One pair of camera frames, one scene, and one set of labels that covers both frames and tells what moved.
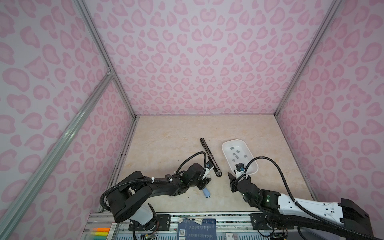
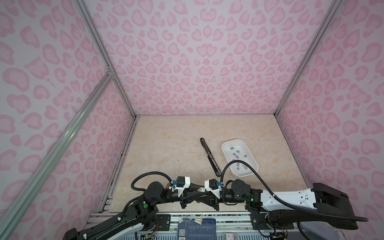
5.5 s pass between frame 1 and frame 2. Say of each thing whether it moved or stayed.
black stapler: stayed
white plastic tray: stayed
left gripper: moved
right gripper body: moved
